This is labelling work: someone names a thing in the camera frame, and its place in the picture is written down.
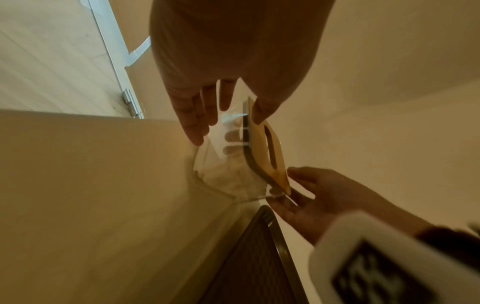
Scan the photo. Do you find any person's right hand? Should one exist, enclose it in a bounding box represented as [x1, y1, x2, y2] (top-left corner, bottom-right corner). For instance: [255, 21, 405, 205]
[268, 166, 419, 247]

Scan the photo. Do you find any clear bag with yellow header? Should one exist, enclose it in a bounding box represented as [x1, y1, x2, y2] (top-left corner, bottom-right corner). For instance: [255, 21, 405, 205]
[189, 95, 301, 207]

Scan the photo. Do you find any white wrist-worn camera box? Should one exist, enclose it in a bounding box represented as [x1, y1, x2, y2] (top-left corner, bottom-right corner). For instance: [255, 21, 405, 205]
[307, 210, 480, 304]

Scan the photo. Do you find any curved white strip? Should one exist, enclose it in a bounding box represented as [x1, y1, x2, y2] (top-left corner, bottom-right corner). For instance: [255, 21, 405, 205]
[126, 36, 153, 68]

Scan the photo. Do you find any metal door hinge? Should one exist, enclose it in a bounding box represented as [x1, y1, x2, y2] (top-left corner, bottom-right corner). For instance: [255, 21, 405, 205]
[121, 88, 146, 119]

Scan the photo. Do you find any dark mesh panel with frame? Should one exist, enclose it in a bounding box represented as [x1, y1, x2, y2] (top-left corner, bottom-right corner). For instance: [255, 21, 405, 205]
[198, 205, 311, 304]

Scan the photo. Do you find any white baseboard strip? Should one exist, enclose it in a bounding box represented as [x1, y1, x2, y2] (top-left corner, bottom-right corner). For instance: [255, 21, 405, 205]
[87, 0, 146, 119]

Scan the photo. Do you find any person's left hand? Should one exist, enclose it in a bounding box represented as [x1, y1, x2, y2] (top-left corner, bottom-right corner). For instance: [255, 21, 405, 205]
[150, 0, 336, 156]

